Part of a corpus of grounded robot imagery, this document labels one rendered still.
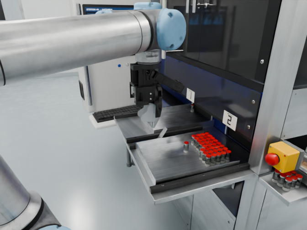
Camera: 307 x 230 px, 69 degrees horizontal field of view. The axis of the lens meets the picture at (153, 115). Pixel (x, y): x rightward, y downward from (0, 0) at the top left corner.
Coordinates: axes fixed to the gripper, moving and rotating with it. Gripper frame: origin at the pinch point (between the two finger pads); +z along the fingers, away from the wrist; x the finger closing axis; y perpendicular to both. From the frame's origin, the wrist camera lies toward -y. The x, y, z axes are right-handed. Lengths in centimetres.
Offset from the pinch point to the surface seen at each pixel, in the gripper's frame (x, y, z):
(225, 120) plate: -9.5, -35.5, 8.6
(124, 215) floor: -66, 1, 110
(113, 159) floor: -142, -4, 110
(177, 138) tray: -19.5, -18.2, 19.5
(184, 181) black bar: 8.1, -7.9, 19.8
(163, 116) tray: -48, -23, 21
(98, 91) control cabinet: -87, 9, 14
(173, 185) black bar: 8.1, -3.6, 20.3
